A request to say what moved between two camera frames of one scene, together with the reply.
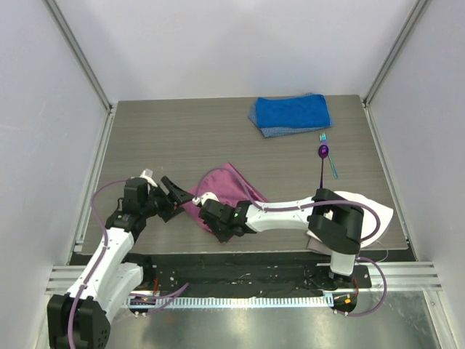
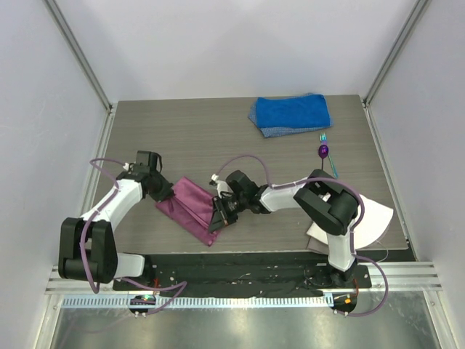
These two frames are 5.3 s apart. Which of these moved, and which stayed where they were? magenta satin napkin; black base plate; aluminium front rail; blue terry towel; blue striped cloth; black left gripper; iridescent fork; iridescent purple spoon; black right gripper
Moved: magenta satin napkin; black left gripper; black right gripper
Stayed: blue terry towel; blue striped cloth; black base plate; aluminium front rail; iridescent purple spoon; iridescent fork
